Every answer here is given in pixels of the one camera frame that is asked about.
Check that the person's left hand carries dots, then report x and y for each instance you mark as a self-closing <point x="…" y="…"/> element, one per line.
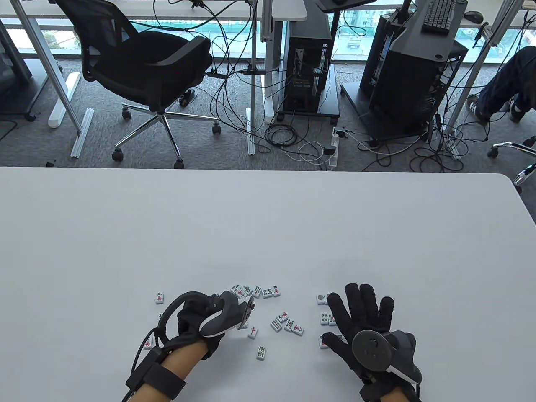
<point x="190" y="314"/>

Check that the person's right hand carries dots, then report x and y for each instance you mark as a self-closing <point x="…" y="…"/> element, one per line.
<point x="364" y="310"/>

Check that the four-circle mahjong tile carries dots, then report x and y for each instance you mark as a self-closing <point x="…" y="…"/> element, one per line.
<point x="324" y="318"/>

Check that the single-circle mahjong tile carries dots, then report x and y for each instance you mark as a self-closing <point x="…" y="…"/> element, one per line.
<point x="320" y="298"/>

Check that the seven-circle mahjong tile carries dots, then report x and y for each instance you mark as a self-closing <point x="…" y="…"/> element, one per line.
<point x="320" y="344"/>

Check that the pile of mahjong tiles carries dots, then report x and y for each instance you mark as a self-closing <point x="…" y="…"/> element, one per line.
<point x="261" y="353"/>

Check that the person's right forearm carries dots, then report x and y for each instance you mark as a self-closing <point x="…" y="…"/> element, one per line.
<point x="395" y="398"/>

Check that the grey hand tracking controller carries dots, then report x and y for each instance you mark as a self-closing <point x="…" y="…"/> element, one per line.
<point x="370" y="349"/>
<point x="226" y="318"/>

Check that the white power strip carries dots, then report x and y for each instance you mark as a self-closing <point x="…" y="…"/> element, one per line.
<point x="333" y="162"/>

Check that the black wheeled computer cart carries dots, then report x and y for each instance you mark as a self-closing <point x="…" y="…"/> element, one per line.
<point x="328" y="104"/>
<point x="351" y="96"/>

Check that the black foot pedal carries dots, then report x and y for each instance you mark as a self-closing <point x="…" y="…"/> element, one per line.
<point x="187" y="97"/>

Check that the black mesh office chair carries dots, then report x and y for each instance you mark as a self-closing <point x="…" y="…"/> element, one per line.
<point x="138" y="63"/>
<point x="506" y="145"/>

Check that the black computer tower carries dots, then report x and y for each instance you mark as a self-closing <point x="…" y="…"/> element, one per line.
<point x="307" y="75"/>
<point x="410" y="92"/>

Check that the black white striped sneaker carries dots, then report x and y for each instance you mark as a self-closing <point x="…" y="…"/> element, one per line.
<point x="517" y="114"/>
<point x="475" y="106"/>

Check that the black power strip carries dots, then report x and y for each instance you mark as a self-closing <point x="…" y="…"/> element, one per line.
<point x="215" y="74"/>

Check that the black monitor stand with tray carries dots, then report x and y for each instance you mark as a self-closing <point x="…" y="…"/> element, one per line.
<point x="435" y="46"/>
<point x="347" y="4"/>

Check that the black keyboard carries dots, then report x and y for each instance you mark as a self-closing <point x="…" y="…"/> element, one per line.
<point x="439" y="16"/>

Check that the white standing desk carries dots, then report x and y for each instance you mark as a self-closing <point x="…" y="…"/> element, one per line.
<point x="293" y="10"/>

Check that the black computer mouse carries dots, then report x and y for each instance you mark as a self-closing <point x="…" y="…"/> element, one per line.
<point x="473" y="16"/>

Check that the dark grey equipment cart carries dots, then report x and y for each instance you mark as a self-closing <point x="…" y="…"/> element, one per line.
<point x="14" y="54"/>

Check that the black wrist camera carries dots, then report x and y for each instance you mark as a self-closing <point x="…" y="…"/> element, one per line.
<point x="372" y="391"/>

